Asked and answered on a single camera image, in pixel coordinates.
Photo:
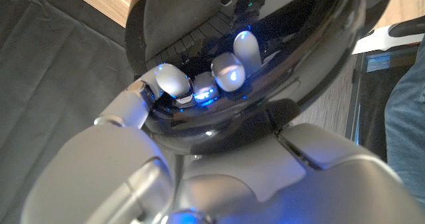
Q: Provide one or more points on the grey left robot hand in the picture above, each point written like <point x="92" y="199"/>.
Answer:
<point x="265" y="190"/>

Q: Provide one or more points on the white floor board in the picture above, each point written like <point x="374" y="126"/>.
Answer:
<point x="375" y="41"/>

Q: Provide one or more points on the black fabric backdrop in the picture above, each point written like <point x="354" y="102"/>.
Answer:
<point x="50" y="67"/>

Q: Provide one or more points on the black glossy kettle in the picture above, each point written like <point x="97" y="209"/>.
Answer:
<point x="299" y="34"/>

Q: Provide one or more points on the dark leather shoe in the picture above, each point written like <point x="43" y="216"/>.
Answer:
<point x="408" y="26"/>

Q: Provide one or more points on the person leg in jeans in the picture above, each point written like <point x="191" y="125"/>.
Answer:
<point x="408" y="117"/>

